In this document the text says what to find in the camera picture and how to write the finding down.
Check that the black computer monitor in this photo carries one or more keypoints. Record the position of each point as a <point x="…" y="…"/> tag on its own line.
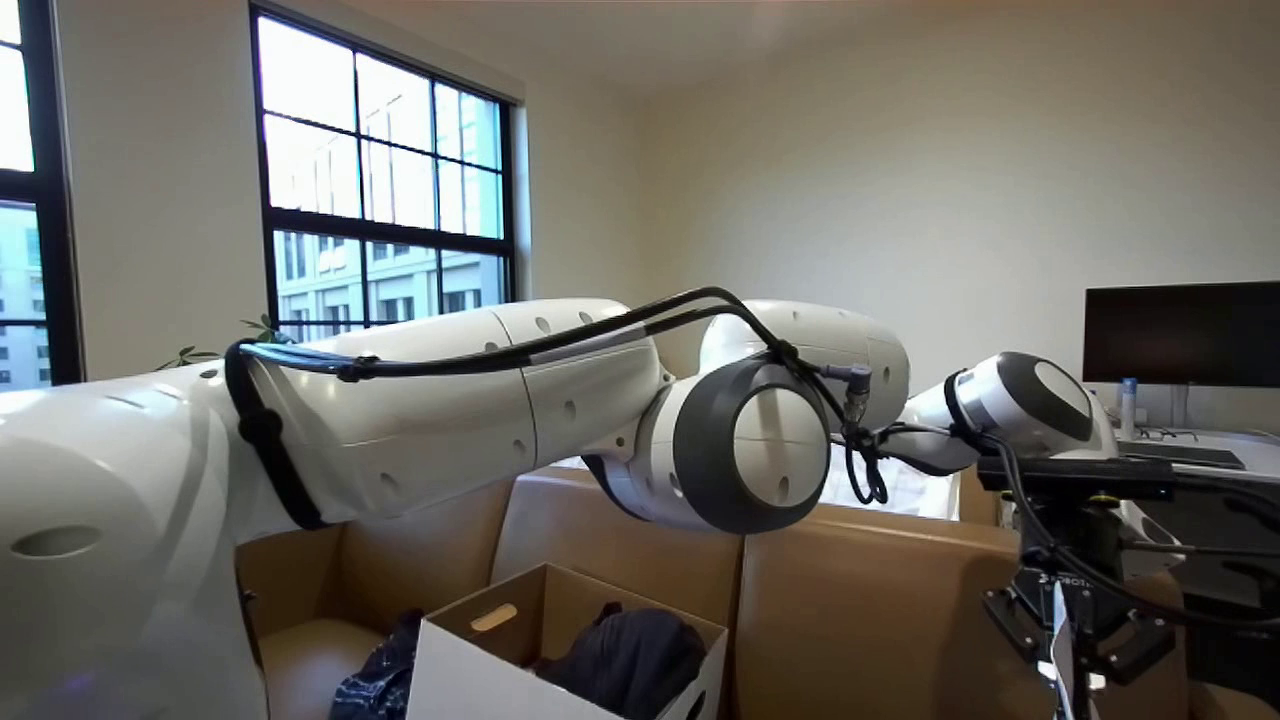
<point x="1180" y="335"/>

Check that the narrow black framed window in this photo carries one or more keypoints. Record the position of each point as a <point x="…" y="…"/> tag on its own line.
<point x="24" y="186"/>

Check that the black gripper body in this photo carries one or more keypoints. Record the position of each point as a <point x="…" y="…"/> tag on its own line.
<point x="1084" y="542"/>

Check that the white cardboard storage box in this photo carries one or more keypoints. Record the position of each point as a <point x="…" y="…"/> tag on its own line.
<point x="455" y="667"/>

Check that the large black framed window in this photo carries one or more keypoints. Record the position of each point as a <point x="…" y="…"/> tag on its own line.
<point x="387" y="173"/>

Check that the black garment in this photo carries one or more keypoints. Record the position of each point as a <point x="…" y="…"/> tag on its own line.
<point x="626" y="660"/>

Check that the black keyboard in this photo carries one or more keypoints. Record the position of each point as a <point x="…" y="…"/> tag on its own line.
<point x="1180" y="459"/>

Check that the blue patterned cloth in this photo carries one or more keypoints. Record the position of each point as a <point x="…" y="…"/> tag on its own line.
<point x="383" y="674"/>

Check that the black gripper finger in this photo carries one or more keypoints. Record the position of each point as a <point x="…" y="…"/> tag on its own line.
<point x="1127" y="641"/>
<point x="1023" y="625"/>

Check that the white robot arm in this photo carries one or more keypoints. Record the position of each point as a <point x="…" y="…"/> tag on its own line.
<point x="401" y="426"/>

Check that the white desk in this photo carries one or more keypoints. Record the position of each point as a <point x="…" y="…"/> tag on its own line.
<point x="1227" y="455"/>

